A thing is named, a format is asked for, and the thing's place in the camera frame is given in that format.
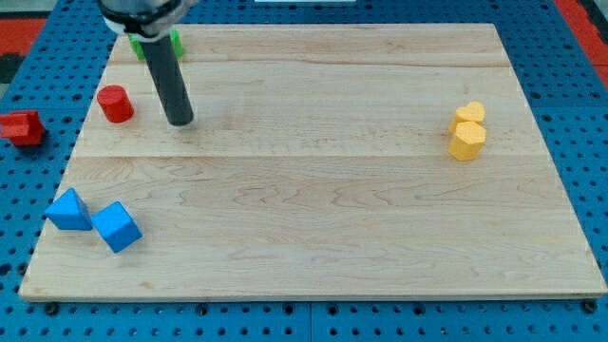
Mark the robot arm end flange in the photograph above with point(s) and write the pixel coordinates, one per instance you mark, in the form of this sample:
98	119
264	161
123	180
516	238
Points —
145	18

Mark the blue cube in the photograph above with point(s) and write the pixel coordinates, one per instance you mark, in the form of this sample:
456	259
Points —
116	227

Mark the light wooden board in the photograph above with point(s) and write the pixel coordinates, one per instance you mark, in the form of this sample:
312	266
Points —
317	169

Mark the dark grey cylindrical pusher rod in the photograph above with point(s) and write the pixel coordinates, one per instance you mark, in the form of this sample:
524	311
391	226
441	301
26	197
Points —
166	75

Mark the yellow hexagon block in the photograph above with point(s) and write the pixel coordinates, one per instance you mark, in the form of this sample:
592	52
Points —
467	141

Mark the yellow heart block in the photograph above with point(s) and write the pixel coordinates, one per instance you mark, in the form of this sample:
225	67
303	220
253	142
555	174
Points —
472	112

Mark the red cylinder block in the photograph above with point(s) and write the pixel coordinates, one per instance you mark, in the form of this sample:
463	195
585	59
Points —
115	104

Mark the green block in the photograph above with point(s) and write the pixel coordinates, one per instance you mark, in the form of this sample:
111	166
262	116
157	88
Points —
175	40

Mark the blue triangular prism block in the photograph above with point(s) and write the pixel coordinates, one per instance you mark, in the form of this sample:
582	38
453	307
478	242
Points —
69	212

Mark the red star-shaped block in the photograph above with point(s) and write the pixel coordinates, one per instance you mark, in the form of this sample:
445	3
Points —
22	128

